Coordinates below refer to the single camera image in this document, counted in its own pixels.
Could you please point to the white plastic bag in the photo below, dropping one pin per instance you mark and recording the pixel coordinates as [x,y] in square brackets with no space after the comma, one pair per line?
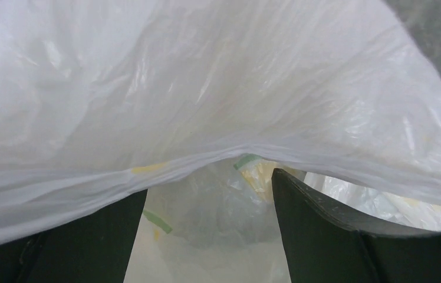
[197,103]

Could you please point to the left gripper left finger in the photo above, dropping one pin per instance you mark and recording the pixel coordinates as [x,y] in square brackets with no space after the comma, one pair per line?
[95,248]

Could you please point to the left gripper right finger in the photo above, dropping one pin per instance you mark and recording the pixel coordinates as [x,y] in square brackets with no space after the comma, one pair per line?
[327,241]

